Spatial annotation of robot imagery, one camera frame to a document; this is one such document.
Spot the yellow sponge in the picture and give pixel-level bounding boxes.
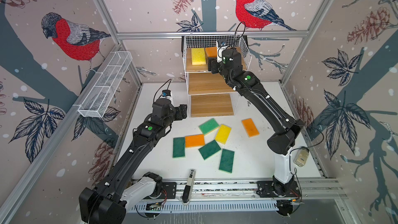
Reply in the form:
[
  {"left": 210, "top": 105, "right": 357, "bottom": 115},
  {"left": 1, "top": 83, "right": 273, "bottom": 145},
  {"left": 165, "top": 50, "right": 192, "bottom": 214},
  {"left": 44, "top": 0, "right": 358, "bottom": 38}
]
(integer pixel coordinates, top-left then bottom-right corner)
[
  {"left": 191, "top": 48, "right": 206, "bottom": 66},
  {"left": 215, "top": 124, "right": 232, "bottom": 145}
]

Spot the white wire wooden shelf unit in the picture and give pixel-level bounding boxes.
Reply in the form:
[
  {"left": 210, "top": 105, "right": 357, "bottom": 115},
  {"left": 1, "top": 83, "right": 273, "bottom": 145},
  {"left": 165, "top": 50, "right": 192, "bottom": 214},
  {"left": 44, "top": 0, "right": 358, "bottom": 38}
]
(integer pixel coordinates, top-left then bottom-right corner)
[{"left": 181, "top": 35, "right": 251, "bottom": 118}]

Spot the small clear plastic container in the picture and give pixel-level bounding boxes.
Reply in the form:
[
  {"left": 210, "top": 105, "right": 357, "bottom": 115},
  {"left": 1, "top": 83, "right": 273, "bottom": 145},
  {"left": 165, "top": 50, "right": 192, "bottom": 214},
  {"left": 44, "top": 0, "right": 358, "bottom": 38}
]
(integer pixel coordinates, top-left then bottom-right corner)
[{"left": 293, "top": 147, "right": 309, "bottom": 167}]

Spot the dark green sponge near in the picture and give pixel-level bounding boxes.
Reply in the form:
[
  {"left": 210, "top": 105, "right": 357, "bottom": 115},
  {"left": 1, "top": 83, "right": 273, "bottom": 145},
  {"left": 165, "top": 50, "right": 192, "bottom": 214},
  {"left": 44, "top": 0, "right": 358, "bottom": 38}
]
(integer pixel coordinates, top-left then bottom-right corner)
[{"left": 219, "top": 149, "right": 235, "bottom": 173}]

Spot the dark green sponge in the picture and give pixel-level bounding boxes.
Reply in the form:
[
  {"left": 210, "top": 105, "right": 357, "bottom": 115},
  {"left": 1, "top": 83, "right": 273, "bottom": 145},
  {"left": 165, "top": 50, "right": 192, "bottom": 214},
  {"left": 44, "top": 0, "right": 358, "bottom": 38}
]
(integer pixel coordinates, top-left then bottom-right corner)
[
  {"left": 173, "top": 137, "right": 186, "bottom": 158},
  {"left": 199, "top": 140, "right": 221, "bottom": 160},
  {"left": 219, "top": 149, "right": 235, "bottom": 173}
]

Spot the white wire wall basket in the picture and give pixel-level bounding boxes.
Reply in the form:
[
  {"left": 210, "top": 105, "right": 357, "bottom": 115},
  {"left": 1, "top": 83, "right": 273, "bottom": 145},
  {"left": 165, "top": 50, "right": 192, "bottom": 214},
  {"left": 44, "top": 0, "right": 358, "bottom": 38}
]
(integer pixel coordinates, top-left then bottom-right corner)
[{"left": 78, "top": 51, "right": 132, "bottom": 118}]

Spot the dark green sponge centre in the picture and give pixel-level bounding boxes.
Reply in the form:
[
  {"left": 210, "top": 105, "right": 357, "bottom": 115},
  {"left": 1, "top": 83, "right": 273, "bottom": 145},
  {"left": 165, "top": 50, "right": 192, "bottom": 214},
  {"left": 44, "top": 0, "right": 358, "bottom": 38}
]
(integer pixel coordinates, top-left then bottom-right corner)
[{"left": 199, "top": 140, "right": 221, "bottom": 160}]

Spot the aluminium frame crossbar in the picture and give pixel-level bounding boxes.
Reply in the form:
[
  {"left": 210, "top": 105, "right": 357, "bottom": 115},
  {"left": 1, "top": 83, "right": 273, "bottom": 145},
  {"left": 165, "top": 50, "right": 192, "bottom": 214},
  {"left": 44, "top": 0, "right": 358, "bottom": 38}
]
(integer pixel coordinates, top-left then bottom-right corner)
[{"left": 116, "top": 30, "right": 309, "bottom": 40}]

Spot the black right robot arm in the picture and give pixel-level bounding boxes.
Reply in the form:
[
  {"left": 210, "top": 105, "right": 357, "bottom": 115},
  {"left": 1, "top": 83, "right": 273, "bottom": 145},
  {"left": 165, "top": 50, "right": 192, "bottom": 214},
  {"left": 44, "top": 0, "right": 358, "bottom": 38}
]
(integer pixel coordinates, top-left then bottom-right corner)
[{"left": 208, "top": 48, "right": 304, "bottom": 197}]

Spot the orange sponge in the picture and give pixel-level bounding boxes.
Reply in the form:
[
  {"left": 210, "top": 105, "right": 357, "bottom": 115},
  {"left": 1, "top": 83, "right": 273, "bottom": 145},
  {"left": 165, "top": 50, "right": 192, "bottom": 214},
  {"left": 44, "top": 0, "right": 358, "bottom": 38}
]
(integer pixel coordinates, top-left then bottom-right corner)
[
  {"left": 205, "top": 47, "right": 217, "bottom": 58},
  {"left": 185, "top": 134, "right": 205, "bottom": 148},
  {"left": 241, "top": 118, "right": 260, "bottom": 138}
]

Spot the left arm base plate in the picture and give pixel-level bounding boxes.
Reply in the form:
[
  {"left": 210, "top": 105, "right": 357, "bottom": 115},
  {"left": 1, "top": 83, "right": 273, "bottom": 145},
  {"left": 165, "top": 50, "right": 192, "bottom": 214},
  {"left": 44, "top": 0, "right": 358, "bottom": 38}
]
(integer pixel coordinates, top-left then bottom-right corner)
[{"left": 149, "top": 182, "right": 177, "bottom": 200}]

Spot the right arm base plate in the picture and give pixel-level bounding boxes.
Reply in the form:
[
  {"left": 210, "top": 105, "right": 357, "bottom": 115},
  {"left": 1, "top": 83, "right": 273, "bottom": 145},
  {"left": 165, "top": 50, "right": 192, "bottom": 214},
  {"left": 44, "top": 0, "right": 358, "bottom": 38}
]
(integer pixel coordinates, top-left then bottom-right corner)
[{"left": 256, "top": 180, "right": 302, "bottom": 198}]

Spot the light green sponge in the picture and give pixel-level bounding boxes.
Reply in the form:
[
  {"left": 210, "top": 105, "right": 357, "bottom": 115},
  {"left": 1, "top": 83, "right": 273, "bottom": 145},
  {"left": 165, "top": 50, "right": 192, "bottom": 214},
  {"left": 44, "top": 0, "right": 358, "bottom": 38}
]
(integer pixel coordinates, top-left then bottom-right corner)
[{"left": 199, "top": 118, "right": 220, "bottom": 135}]

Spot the black white handheld scraper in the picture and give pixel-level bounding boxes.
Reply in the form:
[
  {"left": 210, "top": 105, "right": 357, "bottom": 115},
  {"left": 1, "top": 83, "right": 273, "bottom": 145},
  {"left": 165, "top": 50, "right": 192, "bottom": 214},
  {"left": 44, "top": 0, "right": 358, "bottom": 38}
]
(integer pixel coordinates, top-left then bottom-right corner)
[{"left": 181, "top": 169, "right": 196, "bottom": 205}]

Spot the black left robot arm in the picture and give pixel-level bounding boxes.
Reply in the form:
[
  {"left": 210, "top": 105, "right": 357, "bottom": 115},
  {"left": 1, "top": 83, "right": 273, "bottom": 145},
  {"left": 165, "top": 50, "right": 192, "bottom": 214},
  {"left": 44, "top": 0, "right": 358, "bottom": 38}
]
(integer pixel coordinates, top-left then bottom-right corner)
[{"left": 79, "top": 98, "right": 188, "bottom": 224}]

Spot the dark green sponge left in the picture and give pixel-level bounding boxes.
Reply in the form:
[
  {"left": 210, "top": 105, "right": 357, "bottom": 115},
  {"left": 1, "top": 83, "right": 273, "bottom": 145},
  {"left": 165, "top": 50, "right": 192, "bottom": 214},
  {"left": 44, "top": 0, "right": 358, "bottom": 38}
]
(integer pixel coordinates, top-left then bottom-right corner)
[{"left": 173, "top": 137, "right": 186, "bottom": 158}]

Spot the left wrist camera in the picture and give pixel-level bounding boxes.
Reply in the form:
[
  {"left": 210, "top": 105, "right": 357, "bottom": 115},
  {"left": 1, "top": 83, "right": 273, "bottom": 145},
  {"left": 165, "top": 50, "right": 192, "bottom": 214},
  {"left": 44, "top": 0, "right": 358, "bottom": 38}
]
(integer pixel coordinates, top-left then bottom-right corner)
[{"left": 161, "top": 89, "right": 172, "bottom": 101}]

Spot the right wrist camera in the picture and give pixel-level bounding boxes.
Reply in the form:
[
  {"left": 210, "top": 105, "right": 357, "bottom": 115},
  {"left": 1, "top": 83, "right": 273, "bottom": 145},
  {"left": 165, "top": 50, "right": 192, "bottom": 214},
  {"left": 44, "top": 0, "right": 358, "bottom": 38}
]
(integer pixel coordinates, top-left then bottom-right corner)
[{"left": 216, "top": 38, "right": 229, "bottom": 63}]

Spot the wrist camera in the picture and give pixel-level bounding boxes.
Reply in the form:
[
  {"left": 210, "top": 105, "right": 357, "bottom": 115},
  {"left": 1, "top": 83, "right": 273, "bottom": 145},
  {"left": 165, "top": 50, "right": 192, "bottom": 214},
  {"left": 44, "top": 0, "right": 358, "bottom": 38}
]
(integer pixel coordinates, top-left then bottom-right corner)
[
  {"left": 216, "top": 38, "right": 229, "bottom": 63},
  {"left": 161, "top": 89, "right": 172, "bottom": 101}
]

